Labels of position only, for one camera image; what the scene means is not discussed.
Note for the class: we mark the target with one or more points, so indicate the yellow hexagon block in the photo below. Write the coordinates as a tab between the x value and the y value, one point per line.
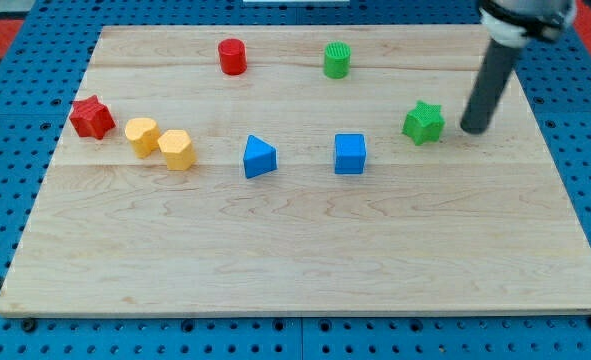
177	149

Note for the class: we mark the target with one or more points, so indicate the green cylinder block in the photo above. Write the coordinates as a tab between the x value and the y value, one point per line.
337	56

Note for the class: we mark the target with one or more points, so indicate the blue cube block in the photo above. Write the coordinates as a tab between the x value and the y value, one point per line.
350	153

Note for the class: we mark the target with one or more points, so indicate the green star block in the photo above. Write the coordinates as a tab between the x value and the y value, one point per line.
424	123

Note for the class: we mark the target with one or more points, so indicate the robot arm end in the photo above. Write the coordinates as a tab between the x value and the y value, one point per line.
514	23

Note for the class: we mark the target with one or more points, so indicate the wooden board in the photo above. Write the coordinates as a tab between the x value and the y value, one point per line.
465	226

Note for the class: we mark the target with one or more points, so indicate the red cylinder block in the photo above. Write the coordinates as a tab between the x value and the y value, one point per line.
232	56

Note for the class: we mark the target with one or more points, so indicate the red star block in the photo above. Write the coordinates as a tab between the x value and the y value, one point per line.
91	118

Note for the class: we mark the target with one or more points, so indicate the grey cylindrical pointer rod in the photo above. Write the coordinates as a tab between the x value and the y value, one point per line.
496	68

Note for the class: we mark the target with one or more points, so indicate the yellow heart block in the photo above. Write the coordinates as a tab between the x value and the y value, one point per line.
143	135

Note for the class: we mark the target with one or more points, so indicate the blue triangle block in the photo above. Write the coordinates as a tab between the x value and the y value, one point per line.
259	157

